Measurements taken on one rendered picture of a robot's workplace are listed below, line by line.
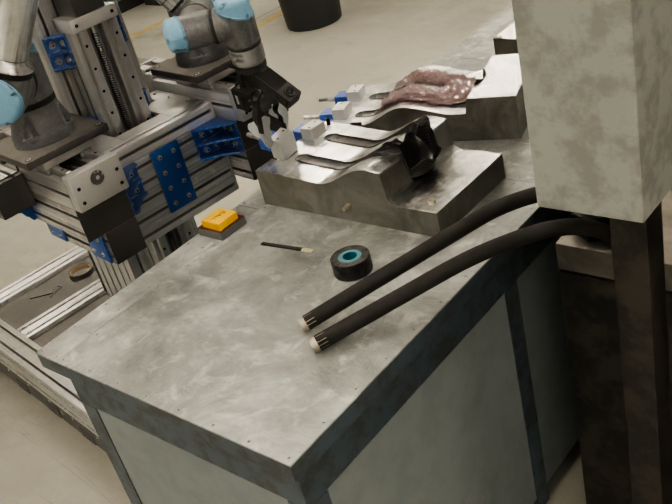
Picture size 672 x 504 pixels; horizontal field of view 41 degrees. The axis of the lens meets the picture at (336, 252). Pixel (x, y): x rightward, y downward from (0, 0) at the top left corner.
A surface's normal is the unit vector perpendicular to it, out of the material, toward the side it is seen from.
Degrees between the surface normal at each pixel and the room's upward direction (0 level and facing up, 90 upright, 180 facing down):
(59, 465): 0
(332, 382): 0
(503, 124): 90
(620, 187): 90
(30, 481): 0
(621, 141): 90
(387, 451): 90
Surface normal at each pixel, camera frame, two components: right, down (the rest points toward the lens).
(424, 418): 0.76, 0.18
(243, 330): -0.22, -0.83
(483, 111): -0.36, 0.55
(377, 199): -0.61, 0.52
